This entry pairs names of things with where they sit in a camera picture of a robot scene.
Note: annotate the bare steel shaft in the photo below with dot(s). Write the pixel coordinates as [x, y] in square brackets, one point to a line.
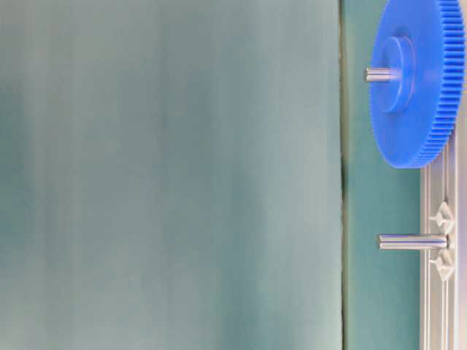
[412, 242]

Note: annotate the steel shaft under large gear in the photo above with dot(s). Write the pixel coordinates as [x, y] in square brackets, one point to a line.
[373, 74]

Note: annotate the large blue gear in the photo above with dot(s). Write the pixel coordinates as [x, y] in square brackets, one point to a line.
[414, 114]

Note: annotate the aluminium extrusion rail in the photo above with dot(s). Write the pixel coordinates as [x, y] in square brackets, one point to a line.
[443, 271]

